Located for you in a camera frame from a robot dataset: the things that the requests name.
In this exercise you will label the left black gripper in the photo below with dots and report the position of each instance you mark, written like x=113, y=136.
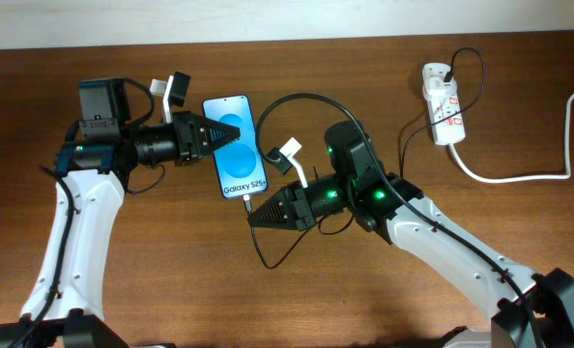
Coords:
x=188, y=136

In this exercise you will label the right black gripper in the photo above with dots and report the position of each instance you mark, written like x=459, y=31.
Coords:
x=304, y=218

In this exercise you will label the blue Samsung Galaxy smartphone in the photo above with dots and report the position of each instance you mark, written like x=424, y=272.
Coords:
x=239, y=167

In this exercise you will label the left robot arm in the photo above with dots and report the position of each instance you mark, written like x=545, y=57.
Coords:
x=92, y=173

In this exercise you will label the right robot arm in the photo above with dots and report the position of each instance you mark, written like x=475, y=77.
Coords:
x=524, y=307

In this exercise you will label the white USB charger adapter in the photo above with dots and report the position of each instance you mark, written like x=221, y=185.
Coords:
x=434, y=88

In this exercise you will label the white power strip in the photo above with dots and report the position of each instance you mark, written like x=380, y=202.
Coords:
x=444, y=115

